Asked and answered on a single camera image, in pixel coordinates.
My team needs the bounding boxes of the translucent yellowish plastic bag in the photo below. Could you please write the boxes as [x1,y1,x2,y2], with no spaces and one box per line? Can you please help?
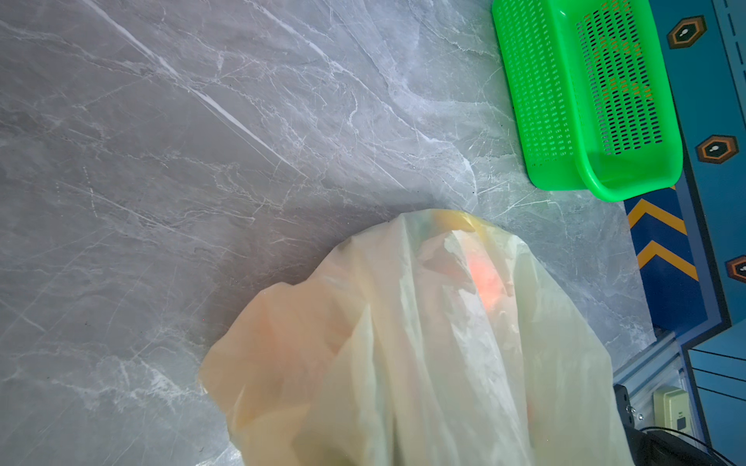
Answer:
[199,210,631,465]

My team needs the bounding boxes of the green plastic basket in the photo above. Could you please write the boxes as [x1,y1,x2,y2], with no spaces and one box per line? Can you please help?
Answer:
[492,0,683,203]

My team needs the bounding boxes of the green wall switch box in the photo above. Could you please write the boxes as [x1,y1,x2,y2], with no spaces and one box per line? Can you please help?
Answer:
[653,386,693,435]

